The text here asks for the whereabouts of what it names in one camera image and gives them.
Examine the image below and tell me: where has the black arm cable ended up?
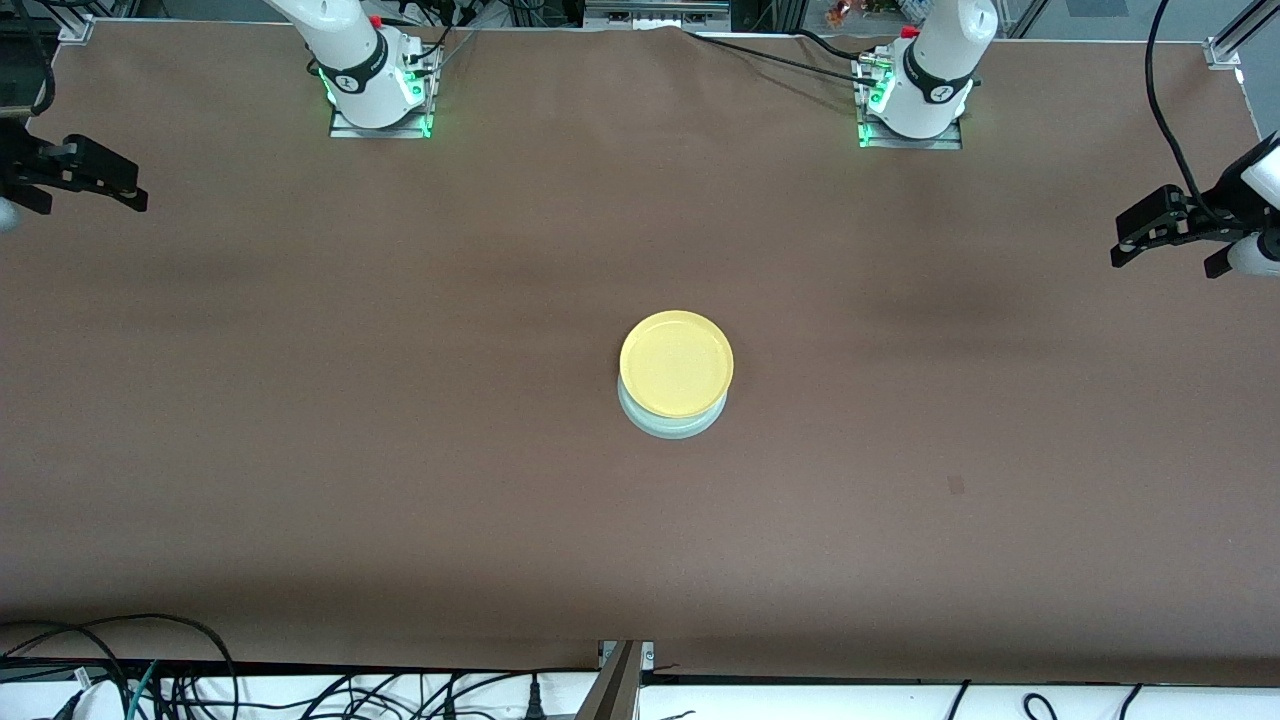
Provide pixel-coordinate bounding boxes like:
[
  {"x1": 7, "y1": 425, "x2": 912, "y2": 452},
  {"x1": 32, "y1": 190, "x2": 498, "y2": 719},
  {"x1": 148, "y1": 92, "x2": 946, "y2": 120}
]
[
  {"x1": 1144, "y1": 0, "x2": 1203, "y2": 199},
  {"x1": 10, "y1": 0, "x2": 56, "y2": 119}
]

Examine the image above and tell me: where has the white bench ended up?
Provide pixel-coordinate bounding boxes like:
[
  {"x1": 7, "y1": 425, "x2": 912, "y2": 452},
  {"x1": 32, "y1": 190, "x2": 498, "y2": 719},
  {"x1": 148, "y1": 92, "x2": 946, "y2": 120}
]
[{"x1": 0, "y1": 668, "x2": 1280, "y2": 720}]

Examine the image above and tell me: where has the long black cable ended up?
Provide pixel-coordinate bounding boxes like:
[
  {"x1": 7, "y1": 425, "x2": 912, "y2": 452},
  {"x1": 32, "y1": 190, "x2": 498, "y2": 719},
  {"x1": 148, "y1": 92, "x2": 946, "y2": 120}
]
[{"x1": 685, "y1": 30, "x2": 881, "y2": 89}]

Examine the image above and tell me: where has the short black cable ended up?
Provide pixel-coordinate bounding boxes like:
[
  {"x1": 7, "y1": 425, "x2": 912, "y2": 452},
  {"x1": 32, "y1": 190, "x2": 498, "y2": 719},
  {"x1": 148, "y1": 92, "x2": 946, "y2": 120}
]
[
  {"x1": 400, "y1": 25, "x2": 456, "y2": 66},
  {"x1": 790, "y1": 28, "x2": 873, "y2": 59}
]

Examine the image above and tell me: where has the large looping black cable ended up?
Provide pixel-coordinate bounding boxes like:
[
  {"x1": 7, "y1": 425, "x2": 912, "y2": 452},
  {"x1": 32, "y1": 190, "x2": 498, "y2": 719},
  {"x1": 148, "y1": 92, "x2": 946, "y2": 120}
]
[{"x1": 0, "y1": 613, "x2": 238, "y2": 720}]

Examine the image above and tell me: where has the pale green plate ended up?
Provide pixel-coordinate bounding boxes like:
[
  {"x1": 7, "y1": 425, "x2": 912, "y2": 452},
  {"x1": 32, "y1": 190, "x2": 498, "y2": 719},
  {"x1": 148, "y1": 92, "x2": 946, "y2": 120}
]
[{"x1": 617, "y1": 375, "x2": 729, "y2": 441}]

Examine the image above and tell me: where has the aluminium frame profile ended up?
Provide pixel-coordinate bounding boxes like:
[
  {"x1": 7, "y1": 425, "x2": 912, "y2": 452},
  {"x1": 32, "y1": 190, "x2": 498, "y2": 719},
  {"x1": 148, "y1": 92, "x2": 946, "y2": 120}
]
[
  {"x1": 45, "y1": 0, "x2": 96, "y2": 43},
  {"x1": 1205, "y1": 0, "x2": 1280, "y2": 71}
]

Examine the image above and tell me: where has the brown table cover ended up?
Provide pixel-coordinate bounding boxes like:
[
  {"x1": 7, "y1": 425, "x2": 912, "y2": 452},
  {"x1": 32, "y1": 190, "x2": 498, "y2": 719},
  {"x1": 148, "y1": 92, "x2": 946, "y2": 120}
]
[{"x1": 0, "y1": 20, "x2": 1280, "y2": 683}]

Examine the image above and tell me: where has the slanted aluminium profile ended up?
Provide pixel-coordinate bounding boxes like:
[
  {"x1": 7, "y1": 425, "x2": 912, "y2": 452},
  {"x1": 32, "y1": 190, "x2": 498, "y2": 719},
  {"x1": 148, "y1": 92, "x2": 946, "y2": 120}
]
[{"x1": 575, "y1": 640, "x2": 644, "y2": 720}]

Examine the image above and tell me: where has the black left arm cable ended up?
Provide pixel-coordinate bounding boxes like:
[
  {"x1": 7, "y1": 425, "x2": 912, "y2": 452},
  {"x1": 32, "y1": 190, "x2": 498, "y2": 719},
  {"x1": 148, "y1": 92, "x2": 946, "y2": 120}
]
[{"x1": 1144, "y1": 0, "x2": 1203, "y2": 199}]

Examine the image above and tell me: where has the yellow plate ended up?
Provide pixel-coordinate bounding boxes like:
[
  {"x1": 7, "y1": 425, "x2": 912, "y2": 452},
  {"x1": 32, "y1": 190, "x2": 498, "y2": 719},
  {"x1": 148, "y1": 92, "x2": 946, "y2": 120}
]
[{"x1": 619, "y1": 310, "x2": 735, "y2": 419}]

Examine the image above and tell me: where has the grey metal box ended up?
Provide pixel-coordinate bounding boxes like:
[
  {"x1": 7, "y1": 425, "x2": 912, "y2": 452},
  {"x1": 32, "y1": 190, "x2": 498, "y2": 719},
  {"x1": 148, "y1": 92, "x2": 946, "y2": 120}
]
[{"x1": 585, "y1": 0, "x2": 731, "y2": 31}]

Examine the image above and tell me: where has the orange red toy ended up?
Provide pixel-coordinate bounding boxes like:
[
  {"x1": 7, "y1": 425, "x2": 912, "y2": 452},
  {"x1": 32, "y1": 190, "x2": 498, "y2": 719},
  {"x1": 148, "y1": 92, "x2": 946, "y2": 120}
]
[{"x1": 825, "y1": 0, "x2": 901, "y2": 26}]

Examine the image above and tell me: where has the grey cable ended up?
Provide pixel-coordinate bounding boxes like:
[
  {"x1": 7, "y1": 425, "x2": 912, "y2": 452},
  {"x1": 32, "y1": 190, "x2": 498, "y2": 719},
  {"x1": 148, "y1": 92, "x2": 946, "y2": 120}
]
[{"x1": 425, "y1": 28, "x2": 479, "y2": 79}]

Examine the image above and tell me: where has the green cable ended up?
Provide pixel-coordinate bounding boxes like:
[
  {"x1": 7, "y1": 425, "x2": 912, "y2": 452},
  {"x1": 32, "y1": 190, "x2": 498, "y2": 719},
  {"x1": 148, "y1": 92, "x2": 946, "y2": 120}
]
[{"x1": 128, "y1": 660, "x2": 161, "y2": 720}]

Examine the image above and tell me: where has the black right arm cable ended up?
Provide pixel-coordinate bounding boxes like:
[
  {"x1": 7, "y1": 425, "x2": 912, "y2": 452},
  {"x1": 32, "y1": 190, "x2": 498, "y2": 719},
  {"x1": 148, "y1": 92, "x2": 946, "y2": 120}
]
[{"x1": 10, "y1": 0, "x2": 56, "y2": 119}]

